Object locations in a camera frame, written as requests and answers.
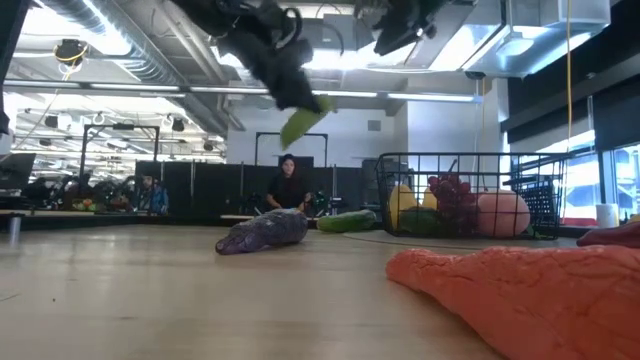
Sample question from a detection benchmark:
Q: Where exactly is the pink peach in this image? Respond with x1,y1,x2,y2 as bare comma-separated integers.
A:
473,189,532,238

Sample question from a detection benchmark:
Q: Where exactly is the black partition wall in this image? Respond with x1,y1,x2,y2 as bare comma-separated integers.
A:
133,159,369,219

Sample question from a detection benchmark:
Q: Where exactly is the grey round plate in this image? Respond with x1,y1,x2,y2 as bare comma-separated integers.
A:
342,228,581,252

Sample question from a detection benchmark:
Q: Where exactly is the long ceiling light bar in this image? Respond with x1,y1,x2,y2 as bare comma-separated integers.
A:
0,79,484,104

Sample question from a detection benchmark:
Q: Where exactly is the silver bolt post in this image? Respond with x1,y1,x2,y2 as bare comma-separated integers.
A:
7,212,24,247

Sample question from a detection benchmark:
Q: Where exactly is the red chili pepper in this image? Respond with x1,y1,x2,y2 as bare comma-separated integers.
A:
575,221,640,250

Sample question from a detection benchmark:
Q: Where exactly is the white paper roll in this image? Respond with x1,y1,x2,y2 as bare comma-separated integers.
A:
595,203,621,230

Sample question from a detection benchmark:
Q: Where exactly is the yellow hanging cable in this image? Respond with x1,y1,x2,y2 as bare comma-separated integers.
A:
563,0,575,154

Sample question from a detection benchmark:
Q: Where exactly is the black frame stand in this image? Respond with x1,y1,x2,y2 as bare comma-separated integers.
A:
253,131,330,169
78,123,162,194

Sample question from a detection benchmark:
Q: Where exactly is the black wire basket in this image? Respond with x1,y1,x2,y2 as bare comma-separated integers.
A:
374,151,572,241

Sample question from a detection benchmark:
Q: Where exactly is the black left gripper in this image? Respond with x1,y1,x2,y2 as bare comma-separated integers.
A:
217,5,325,114

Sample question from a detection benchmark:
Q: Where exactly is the dark green avocado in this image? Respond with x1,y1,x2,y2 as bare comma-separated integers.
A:
398,206,442,238

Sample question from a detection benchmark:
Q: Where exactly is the purple eggplant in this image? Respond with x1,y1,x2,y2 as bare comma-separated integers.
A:
214,208,310,257

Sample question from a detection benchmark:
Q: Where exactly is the black yellow ceiling reel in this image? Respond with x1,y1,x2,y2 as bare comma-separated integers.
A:
52,38,90,70

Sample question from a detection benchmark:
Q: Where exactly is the black monitor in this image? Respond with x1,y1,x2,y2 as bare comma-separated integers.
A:
0,152,37,192

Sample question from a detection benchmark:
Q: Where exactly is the red grape bunch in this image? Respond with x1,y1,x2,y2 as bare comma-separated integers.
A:
427,173,477,237

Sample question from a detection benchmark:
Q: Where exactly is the green cucumber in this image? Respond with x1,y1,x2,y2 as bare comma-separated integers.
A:
315,209,378,235

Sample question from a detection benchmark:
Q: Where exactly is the distant robot workstation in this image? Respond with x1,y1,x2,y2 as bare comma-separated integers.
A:
19,172,136,214

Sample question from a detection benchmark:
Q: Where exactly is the silver ventilation duct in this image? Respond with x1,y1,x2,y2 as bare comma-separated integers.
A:
39,0,231,136

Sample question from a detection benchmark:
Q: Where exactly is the orange carrot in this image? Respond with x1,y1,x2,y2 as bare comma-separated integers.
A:
384,244,640,360

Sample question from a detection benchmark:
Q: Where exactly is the black window blind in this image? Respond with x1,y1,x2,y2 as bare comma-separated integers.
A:
499,47,640,154

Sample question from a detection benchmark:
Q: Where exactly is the black aluminium table frame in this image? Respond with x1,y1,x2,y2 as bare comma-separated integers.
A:
0,212,381,232

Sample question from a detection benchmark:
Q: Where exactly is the yellow bell pepper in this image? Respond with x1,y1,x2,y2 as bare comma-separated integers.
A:
388,184,419,232

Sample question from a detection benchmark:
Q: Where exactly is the person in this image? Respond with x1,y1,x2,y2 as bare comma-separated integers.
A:
263,153,315,214
133,173,170,217

